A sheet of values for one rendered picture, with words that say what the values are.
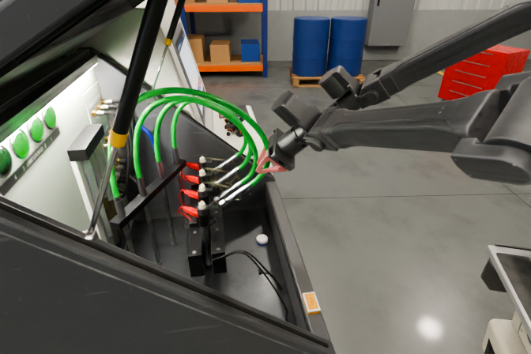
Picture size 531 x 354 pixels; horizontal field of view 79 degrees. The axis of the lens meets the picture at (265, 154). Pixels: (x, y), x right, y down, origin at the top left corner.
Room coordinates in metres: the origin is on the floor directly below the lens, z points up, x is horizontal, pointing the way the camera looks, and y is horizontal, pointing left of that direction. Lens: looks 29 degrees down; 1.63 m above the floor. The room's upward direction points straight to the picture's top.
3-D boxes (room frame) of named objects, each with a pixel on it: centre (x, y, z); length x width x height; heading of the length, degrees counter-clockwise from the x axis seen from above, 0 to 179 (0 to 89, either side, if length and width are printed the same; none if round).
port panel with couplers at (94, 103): (0.86, 0.46, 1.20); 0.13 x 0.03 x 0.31; 10
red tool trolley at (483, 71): (4.11, -2.75, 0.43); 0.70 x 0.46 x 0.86; 27
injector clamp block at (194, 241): (0.79, 0.19, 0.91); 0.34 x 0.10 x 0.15; 10
